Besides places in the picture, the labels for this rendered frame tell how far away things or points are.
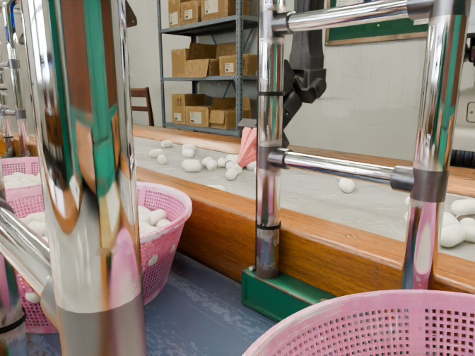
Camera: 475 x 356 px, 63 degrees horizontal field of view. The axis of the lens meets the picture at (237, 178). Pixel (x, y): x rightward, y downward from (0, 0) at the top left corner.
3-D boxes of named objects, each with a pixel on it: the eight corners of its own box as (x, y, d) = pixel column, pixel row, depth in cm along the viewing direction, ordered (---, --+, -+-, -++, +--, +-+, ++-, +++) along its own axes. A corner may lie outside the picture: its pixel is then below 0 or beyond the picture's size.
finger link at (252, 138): (239, 155, 73) (266, 121, 77) (215, 150, 78) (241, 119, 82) (254, 178, 77) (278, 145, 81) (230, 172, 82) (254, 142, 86)
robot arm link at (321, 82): (329, 87, 84) (299, 84, 91) (312, 42, 77) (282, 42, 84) (296, 123, 81) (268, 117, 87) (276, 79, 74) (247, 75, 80)
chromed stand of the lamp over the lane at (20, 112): (71, 161, 123) (56, 11, 113) (99, 170, 109) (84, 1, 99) (4, 169, 110) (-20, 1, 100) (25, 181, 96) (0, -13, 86)
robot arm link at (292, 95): (307, 107, 85) (287, 105, 89) (297, 81, 81) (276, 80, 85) (292, 128, 82) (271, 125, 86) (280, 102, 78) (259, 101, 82)
